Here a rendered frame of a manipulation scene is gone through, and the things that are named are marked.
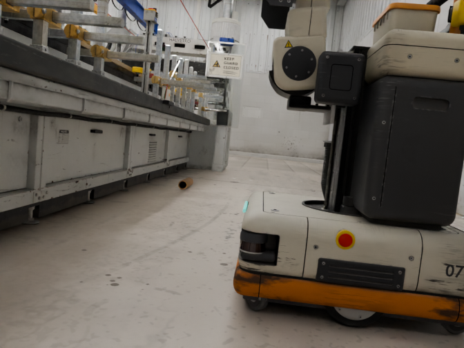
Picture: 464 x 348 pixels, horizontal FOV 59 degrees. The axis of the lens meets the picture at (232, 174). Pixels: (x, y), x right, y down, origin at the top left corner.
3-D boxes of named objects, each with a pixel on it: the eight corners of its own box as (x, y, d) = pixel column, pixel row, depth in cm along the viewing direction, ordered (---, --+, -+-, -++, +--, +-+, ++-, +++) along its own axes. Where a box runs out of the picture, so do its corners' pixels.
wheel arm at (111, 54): (159, 65, 192) (160, 55, 192) (157, 63, 189) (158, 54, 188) (69, 56, 195) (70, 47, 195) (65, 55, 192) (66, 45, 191)
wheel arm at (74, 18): (123, 31, 142) (125, 18, 142) (120, 28, 139) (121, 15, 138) (3, 21, 145) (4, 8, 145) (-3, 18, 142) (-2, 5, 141)
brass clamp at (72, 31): (91, 45, 172) (92, 33, 171) (76, 37, 158) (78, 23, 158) (77, 44, 172) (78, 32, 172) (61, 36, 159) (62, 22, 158)
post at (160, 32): (157, 99, 290) (163, 30, 286) (156, 99, 286) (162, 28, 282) (152, 99, 290) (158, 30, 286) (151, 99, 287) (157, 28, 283)
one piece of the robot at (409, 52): (392, 231, 166) (421, 19, 158) (455, 275, 111) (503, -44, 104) (308, 221, 168) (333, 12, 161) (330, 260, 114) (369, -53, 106)
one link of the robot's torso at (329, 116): (339, 126, 145) (348, 55, 143) (358, 123, 117) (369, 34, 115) (264, 119, 147) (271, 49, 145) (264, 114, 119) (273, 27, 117)
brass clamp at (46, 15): (62, 28, 147) (63, 14, 147) (42, 17, 134) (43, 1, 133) (45, 27, 147) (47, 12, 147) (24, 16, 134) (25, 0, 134)
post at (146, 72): (148, 94, 265) (154, 23, 261) (146, 94, 260) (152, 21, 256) (141, 94, 265) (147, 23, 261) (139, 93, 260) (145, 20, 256)
